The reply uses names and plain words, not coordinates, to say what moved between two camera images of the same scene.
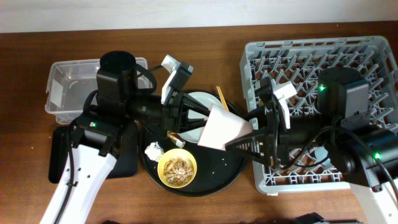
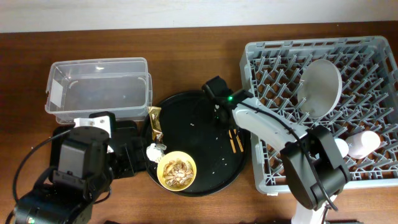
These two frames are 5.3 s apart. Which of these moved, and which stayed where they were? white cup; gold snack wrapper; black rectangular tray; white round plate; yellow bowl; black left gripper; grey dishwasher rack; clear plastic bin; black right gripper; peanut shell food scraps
Moved: black left gripper; white round plate; black right gripper; white cup; gold snack wrapper
Stayed: grey dishwasher rack; yellow bowl; peanut shell food scraps; clear plastic bin; black rectangular tray
